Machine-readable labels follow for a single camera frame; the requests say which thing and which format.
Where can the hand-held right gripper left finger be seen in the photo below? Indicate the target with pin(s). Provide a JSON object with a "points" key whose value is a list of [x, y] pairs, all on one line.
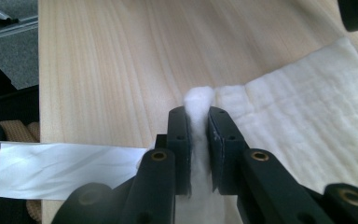
{"points": [[180, 149]]}

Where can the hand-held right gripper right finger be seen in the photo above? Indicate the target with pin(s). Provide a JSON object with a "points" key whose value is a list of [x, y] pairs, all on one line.
{"points": [[225, 149]]}

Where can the white cloth with white label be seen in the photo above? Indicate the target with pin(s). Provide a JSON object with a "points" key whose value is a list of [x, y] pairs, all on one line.
{"points": [[307, 124]]}

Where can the metal floor rail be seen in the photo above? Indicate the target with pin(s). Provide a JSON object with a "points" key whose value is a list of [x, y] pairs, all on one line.
{"points": [[6, 29]]}

